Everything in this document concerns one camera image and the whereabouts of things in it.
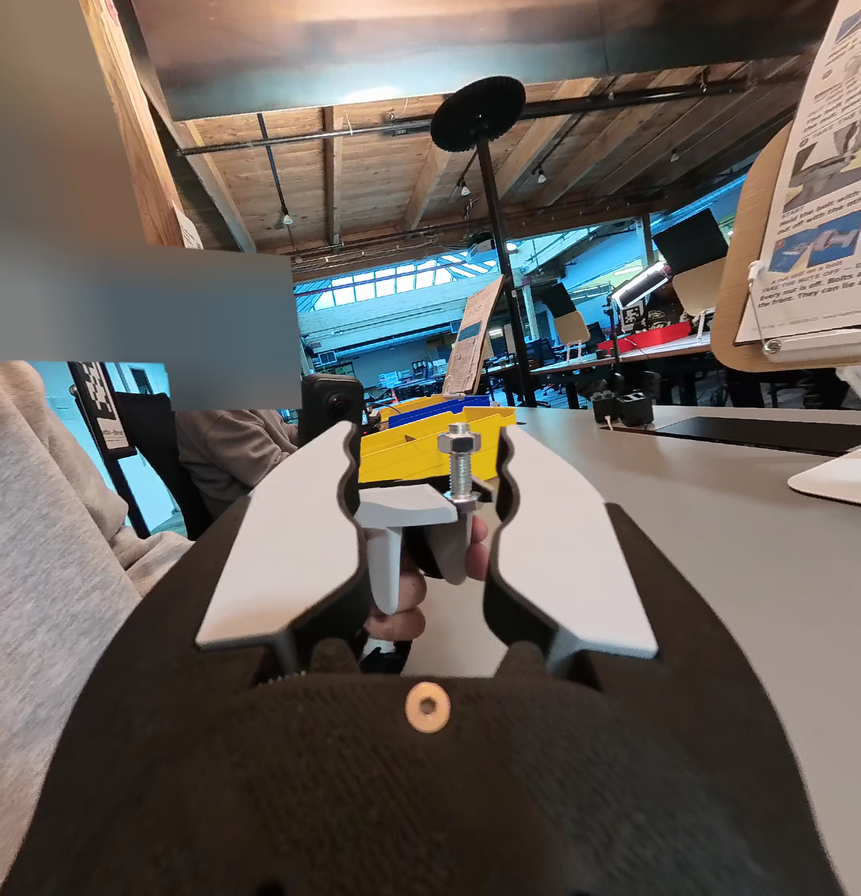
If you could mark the printed instruction sheet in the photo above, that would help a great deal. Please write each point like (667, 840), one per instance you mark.
(822, 175)

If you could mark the blue plastic bin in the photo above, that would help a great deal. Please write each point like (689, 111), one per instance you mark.
(430, 418)

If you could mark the yellow plastic bin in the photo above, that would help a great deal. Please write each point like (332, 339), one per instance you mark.
(430, 402)
(402, 448)

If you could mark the black and white marker sign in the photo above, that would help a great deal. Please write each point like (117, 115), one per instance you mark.
(98, 406)

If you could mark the person's light sweater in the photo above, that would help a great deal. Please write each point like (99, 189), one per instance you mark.
(38, 560)

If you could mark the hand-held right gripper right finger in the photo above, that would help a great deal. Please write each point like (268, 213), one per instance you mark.
(570, 553)

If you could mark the black battery charger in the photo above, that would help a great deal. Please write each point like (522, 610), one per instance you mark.
(604, 406)
(634, 409)

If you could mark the black flat panel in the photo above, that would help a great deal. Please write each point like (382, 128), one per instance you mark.
(689, 241)

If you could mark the black office chair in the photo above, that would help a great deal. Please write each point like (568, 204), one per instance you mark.
(150, 448)

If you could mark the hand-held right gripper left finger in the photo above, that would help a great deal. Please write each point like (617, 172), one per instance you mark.
(283, 546)

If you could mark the black pole with round disc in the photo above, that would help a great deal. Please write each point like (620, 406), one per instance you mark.
(478, 105)

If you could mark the brown document board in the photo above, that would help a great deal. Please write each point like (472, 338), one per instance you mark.
(476, 329)

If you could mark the red plastic bin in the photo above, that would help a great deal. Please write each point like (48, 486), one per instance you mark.
(654, 339)

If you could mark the wooden office desk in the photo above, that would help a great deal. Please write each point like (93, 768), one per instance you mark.
(577, 360)

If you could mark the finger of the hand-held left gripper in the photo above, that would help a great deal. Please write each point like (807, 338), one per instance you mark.
(402, 505)
(452, 553)

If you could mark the grey desk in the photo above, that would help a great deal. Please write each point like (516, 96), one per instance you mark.
(717, 560)

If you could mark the steel bolt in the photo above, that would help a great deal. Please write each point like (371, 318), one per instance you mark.
(459, 476)

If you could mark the person's left forearm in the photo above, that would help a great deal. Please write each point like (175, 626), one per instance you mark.
(157, 560)

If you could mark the white ceiling projector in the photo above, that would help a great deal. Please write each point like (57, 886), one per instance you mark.
(480, 245)

